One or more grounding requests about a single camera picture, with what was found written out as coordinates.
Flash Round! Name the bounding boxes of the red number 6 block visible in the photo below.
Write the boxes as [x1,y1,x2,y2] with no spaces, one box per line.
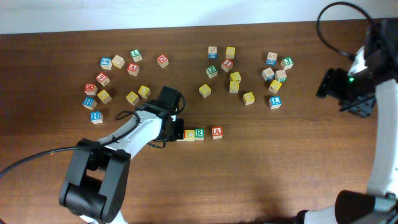
[96,72,110,86]

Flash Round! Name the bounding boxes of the green letter R block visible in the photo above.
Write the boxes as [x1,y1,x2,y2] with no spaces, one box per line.
[195,129,205,141]

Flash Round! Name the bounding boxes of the wooden block blue edge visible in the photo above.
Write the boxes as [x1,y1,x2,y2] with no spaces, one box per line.
[262,68,275,82]

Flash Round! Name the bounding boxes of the yellow block far left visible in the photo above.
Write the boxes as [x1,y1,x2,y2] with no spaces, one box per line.
[97,90,112,104]

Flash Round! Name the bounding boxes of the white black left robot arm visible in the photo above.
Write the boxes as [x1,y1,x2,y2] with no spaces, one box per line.
[59,97,183,223]

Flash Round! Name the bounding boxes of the green letter Z block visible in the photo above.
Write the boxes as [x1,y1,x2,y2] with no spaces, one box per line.
[206,65,218,78]

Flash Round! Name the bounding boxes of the red letter a block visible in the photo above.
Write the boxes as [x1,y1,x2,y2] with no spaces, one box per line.
[211,127,223,139]
[127,63,140,77]

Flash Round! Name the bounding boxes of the plain wooden block left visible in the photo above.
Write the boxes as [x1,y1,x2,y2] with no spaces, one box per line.
[111,55,125,68]

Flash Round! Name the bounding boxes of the green letter L block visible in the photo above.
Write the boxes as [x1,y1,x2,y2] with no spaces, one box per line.
[130,49,142,62]

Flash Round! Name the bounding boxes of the yellow block left lower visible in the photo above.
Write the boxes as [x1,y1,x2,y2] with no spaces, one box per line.
[126,91,140,106]

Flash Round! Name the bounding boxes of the wooden block blue side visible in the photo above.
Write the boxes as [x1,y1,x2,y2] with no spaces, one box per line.
[208,46,218,59]

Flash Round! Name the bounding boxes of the yellow block tilted right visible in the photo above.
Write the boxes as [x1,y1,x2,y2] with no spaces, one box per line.
[269,80,282,94]

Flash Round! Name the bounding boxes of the blue letter h block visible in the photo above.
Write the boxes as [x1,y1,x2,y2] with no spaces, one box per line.
[82,97,97,110]
[90,111,103,124]

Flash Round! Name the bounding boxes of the yellow block middle upper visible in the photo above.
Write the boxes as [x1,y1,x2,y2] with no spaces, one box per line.
[229,72,241,83]

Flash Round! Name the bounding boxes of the blue letter H block upper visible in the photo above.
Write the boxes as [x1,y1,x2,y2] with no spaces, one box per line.
[82,97,97,110]

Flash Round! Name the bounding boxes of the yellow block lower right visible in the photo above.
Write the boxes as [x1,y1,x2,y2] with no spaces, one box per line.
[243,92,255,105]

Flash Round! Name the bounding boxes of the red letter C block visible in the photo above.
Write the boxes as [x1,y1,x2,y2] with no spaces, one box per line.
[156,54,169,68]

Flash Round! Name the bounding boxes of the yellow block top centre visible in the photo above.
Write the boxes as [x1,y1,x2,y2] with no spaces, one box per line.
[226,47,236,60]

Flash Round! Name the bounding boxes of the yellow block left upper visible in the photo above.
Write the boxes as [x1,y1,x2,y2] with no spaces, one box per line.
[138,85,151,99]

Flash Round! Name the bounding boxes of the wooden block green edge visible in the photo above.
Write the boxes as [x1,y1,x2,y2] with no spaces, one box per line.
[275,70,287,82]

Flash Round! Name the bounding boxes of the blue block top left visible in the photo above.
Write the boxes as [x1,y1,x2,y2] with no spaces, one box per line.
[100,57,113,70]

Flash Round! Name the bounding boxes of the blue letter H block lower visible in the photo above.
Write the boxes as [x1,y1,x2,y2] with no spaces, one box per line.
[90,111,103,124]

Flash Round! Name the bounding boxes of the red letter M block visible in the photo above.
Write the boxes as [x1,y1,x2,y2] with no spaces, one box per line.
[84,83,98,96]

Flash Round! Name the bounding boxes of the yellow letter C block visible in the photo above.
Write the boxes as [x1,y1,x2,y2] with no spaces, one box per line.
[184,129,195,142]

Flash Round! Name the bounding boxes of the blue letter L block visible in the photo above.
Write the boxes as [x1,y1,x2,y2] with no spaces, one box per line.
[269,96,282,110]

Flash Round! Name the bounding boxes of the green letter J block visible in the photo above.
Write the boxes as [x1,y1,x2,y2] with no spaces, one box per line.
[280,57,294,70]

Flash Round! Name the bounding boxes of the yellow block middle lower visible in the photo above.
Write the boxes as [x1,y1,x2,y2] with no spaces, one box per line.
[229,81,239,93]

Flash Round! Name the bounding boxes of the wooden block blue bottom right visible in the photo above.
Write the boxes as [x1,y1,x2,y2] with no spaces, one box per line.
[266,52,277,65]

